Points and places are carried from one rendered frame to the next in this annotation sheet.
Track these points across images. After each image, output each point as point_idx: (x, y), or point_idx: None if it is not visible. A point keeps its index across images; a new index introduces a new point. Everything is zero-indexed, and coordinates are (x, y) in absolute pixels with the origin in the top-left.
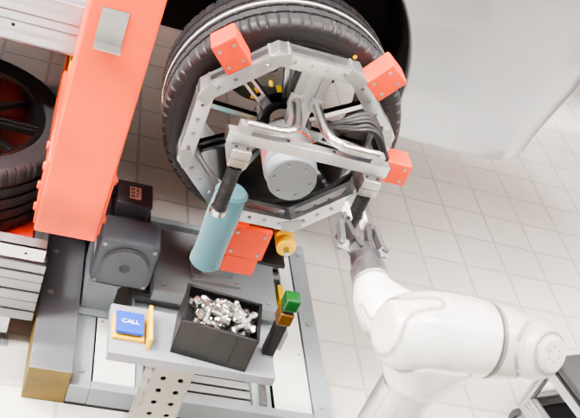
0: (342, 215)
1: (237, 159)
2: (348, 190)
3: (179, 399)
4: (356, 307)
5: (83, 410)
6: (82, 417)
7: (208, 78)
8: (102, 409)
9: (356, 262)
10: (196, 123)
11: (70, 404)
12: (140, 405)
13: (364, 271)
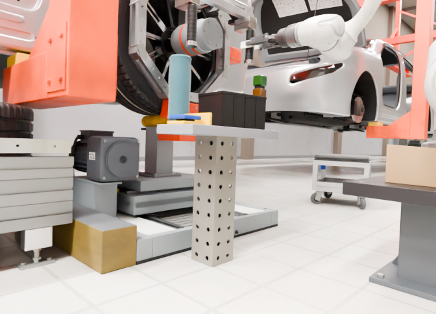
0: (246, 43)
1: None
2: (220, 72)
3: (233, 178)
4: (314, 28)
5: (154, 262)
6: (158, 264)
7: None
8: (165, 257)
9: (286, 28)
10: (141, 21)
11: (141, 263)
12: (211, 198)
13: (298, 23)
